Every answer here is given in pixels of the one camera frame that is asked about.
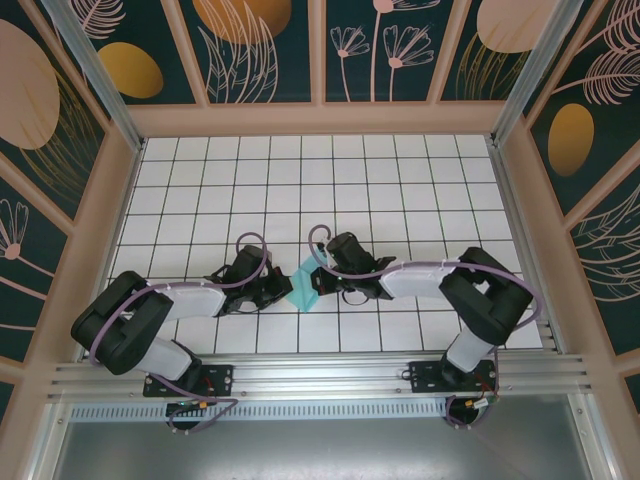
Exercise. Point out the long aluminium mounting rail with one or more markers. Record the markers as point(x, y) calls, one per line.
point(320, 372)

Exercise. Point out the yellow power connector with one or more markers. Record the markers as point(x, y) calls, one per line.
point(202, 403)
point(470, 403)

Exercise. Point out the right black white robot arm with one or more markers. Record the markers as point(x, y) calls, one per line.
point(415, 282)

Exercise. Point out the aluminium side rail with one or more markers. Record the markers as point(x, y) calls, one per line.
point(505, 200)

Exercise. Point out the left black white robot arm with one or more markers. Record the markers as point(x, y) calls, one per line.
point(195, 302)

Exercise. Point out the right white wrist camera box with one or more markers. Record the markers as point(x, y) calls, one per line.
point(324, 259)

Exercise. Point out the grey metal sheet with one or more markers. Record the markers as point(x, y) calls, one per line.
point(320, 450)

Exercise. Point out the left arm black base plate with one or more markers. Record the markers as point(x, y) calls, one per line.
point(220, 377)

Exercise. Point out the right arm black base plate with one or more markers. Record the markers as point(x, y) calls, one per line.
point(425, 380)

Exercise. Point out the aluminium frame post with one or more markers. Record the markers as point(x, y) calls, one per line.
point(542, 65)
point(93, 65)

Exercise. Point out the light blue paper sheet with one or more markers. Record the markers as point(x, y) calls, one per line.
point(302, 295)

